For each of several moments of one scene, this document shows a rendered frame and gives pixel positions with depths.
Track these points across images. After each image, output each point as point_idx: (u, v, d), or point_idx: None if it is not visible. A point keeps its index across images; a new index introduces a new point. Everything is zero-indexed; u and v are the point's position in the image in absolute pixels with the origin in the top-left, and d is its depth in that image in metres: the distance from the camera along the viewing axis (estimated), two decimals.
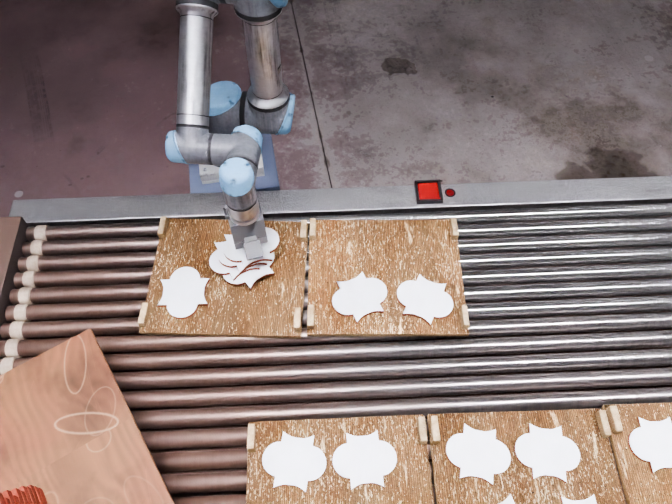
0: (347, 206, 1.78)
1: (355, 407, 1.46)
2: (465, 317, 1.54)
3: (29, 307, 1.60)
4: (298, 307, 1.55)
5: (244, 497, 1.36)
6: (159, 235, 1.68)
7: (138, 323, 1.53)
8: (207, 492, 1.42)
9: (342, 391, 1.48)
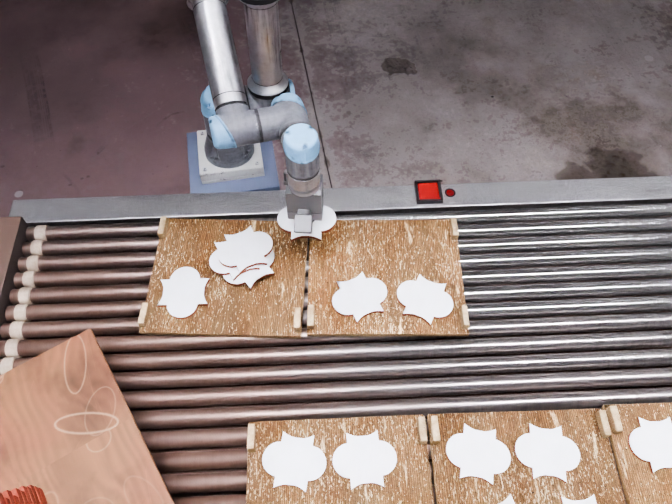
0: (347, 206, 1.78)
1: (355, 407, 1.46)
2: (465, 317, 1.54)
3: (29, 307, 1.60)
4: (298, 307, 1.55)
5: (244, 497, 1.36)
6: (159, 235, 1.68)
7: (138, 323, 1.53)
8: (207, 492, 1.42)
9: (342, 391, 1.48)
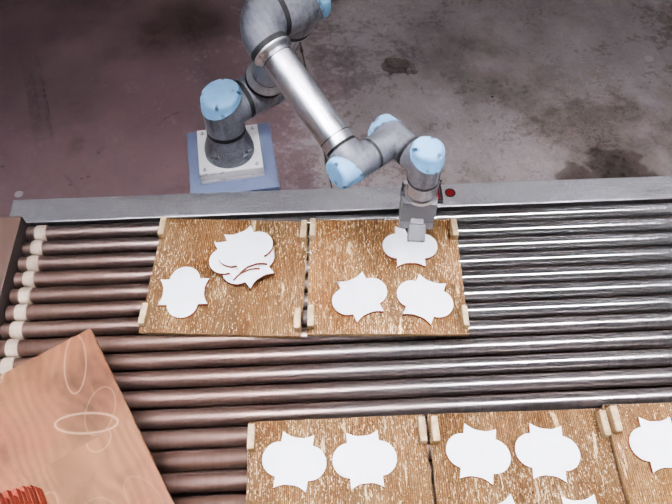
0: (347, 206, 1.78)
1: (355, 407, 1.46)
2: (465, 317, 1.54)
3: (29, 307, 1.60)
4: (298, 307, 1.55)
5: (244, 497, 1.36)
6: (159, 235, 1.68)
7: (138, 323, 1.53)
8: (207, 492, 1.42)
9: (342, 391, 1.48)
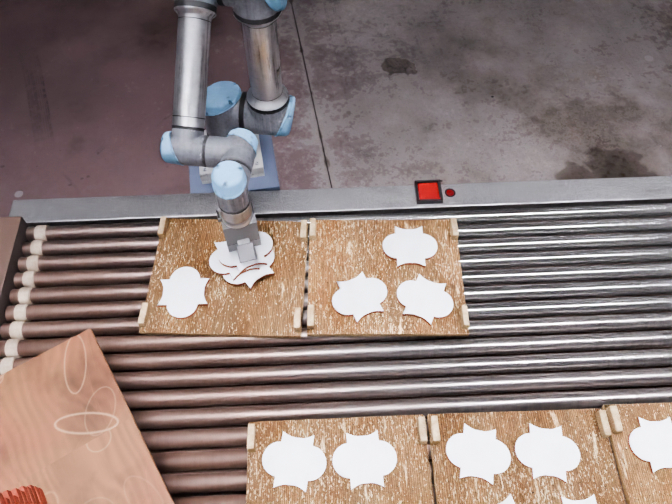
0: (347, 206, 1.78)
1: (355, 407, 1.46)
2: (465, 317, 1.54)
3: (29, 307, 1.60)
4: (298, 307, 1.55)
5: (244, 497, 1.36)
6: (159, 235, 1.68)
7: (138, 323, 1.53)
8: (207, 492, 1.42)
9: (342, 391, 1.48)
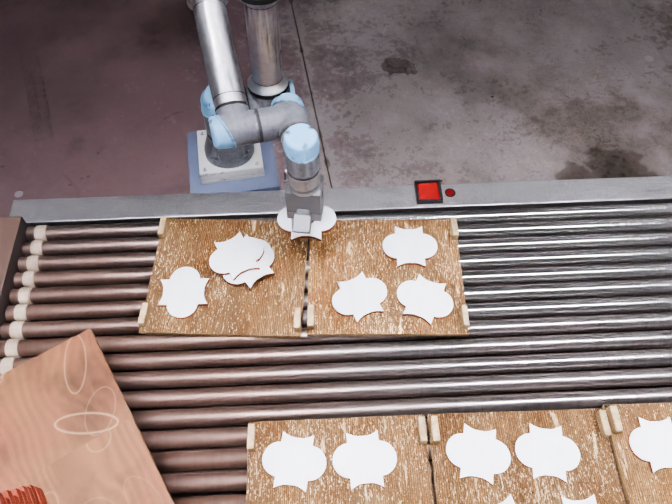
0: (347, 206, 1.78)
1: (355, 407, 1.46)
2: (465, 317, 1.54)
3: (29, 307, 1.60)
4: (298, 307, 1.55)
5: (244, 497, 1.36)
6: (159, 235, 1.68)
7: (138, 323, 1.53)
8: (207, 492, 1.42)
9: (342, 391, 1.48)
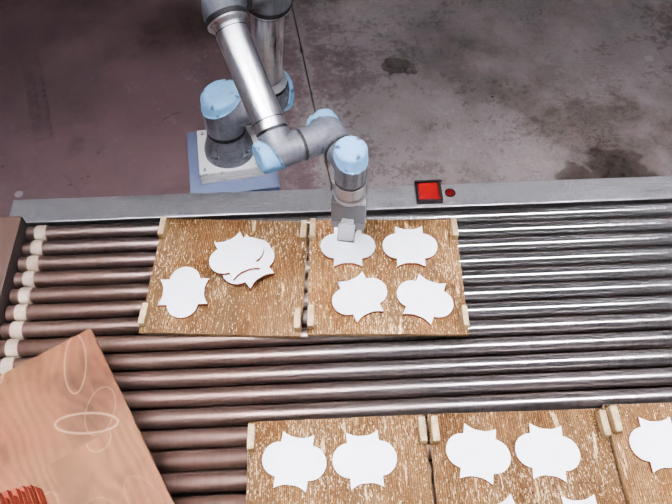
0: None
1: (355, 407, 1.46)
2: (465, 317, 1.54)
3: (29, 307, 1.60)
4: (298, 307, 1.55)
5: (244, 497, 1.36)
6: (159, 235, 1.68)
7: (138, 323, 1.53)
8: (207, 492, 1.42)
9: (342, 391, 1.48)
